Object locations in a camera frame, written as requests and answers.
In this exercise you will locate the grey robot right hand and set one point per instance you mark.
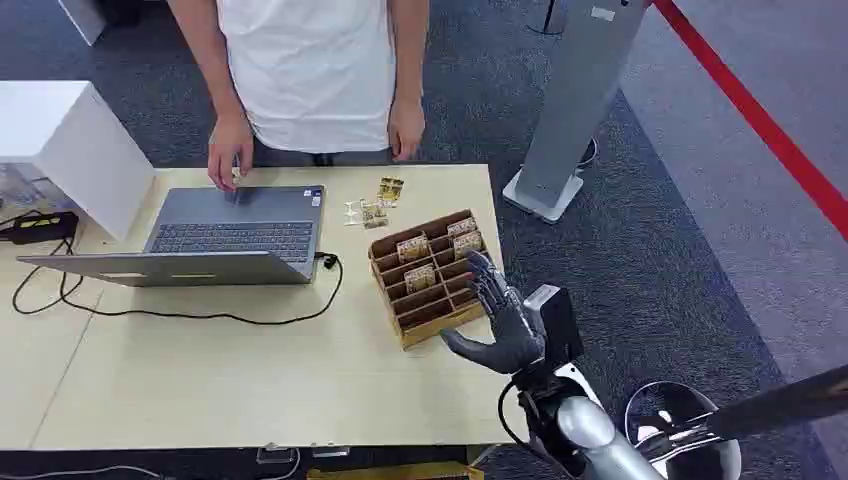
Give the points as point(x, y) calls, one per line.
point(510, 334)

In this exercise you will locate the person's right hand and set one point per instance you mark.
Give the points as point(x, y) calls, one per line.
point(230, 149)

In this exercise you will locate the person's left hand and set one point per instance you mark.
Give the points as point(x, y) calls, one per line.
point(405, 129)

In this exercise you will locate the grey laptop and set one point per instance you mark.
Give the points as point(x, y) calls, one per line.
point(232, 235)

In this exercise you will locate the wooden card box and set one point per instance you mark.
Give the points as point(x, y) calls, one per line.
point(424, 311)

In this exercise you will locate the person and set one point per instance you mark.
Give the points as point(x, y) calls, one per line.
point(311, 66)

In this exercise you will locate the white box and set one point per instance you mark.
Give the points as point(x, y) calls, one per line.
point(66, 132)

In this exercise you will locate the chrome round stanchion base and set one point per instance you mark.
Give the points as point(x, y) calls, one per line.
point(662, 404)

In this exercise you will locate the grey floor pillar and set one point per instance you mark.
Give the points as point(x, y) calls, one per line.
point(576, 86)

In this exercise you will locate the yellow wooden board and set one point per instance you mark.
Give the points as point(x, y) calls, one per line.
point(397, 472)

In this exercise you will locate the black power adapter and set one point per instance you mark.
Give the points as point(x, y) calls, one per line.
point(43, 227)

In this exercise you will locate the red barrier belt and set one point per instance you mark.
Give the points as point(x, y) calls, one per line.
point(755, 116)

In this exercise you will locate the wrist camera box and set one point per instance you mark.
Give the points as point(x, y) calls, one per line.
point(560, 324)

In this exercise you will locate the metal table bracket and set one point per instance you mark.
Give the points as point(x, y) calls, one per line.
point(329, 452)
point(275, 455)

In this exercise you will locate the black stanchion post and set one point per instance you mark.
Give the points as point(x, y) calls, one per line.
point(782, 401)

